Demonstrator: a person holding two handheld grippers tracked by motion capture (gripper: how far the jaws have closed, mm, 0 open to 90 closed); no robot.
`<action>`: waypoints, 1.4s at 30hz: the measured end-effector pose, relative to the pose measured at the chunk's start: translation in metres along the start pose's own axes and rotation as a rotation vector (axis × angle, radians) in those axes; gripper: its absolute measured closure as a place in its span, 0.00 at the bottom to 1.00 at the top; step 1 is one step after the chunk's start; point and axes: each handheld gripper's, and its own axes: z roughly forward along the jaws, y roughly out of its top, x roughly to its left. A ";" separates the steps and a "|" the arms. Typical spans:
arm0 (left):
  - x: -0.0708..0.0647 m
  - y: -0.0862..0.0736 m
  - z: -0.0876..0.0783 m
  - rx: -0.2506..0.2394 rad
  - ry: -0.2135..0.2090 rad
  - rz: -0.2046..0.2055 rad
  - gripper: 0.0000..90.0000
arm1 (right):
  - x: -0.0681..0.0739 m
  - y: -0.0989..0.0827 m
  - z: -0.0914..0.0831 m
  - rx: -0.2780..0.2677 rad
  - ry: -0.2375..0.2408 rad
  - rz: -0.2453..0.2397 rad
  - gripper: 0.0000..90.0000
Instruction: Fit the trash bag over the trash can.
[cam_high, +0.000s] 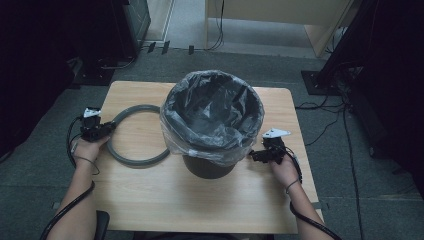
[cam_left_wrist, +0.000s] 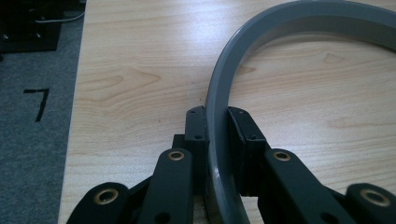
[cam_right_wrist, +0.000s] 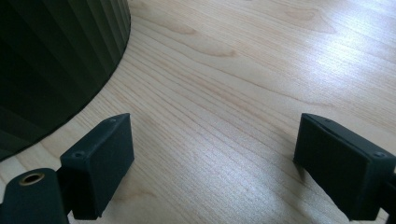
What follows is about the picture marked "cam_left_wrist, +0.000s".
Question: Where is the black metal stand base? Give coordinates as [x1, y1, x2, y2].
[0, 0, 87, 53]

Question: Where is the thin floor cable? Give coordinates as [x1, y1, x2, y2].
[35, 11, 87, 25]

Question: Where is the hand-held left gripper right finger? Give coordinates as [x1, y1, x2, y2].
[226, 105, 271, 157]

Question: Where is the angled black floor tape mark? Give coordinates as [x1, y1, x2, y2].
[22, 88, 50, 123]

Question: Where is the grey plastic bin rim ring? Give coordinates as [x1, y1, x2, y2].
[204, 0, 396, 224]

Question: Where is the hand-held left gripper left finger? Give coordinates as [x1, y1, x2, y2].
[172, 105, 209, 154]

